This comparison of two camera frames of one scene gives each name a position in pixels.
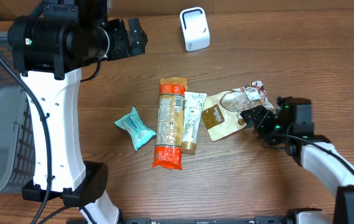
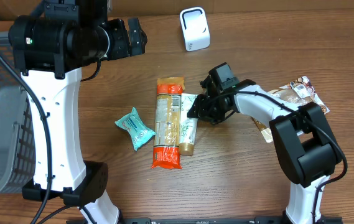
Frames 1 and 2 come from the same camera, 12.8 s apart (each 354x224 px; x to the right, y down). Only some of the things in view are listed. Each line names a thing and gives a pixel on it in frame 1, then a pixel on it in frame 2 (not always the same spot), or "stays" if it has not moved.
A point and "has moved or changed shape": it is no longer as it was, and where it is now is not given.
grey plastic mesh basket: x=6 y=137 stays
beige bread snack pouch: x=221 y=112 has moved or changed shape
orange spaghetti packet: x=170 y=123 stays
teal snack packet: x=134 y=124 stays
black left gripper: x=121 y=50 stays
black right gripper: x=267 y=116 -> x=206 y=114
